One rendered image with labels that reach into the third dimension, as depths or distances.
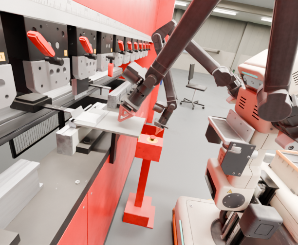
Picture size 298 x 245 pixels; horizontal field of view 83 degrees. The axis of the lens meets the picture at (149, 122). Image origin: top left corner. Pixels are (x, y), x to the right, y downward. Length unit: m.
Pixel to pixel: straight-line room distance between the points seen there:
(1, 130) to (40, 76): 0.40
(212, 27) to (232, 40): 1.58
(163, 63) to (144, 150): 0.64
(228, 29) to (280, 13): 12.73
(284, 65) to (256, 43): 13.46
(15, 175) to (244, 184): 0.85
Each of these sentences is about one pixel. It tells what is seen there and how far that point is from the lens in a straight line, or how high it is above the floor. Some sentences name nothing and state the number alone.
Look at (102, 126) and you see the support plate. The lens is 0.70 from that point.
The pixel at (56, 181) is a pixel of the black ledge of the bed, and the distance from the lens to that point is 0.66.
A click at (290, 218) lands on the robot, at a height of 0.76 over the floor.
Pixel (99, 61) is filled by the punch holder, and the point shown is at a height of 1.22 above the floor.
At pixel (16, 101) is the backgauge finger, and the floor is 1.02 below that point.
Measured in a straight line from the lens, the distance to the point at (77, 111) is 0.79.
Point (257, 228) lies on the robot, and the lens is 0.99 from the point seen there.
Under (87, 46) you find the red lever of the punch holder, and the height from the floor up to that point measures 1.29.
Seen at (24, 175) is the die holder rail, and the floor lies 0.97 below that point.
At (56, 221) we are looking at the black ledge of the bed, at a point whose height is 0.88.
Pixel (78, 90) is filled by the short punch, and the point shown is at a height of 1.12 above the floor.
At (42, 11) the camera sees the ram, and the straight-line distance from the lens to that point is 0.51.
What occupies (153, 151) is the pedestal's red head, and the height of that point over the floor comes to 0.73.
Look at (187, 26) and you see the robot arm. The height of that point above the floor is 1.38.
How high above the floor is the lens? 1.33
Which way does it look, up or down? 25 degrees down
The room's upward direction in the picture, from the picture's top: 10 degrees clockwise
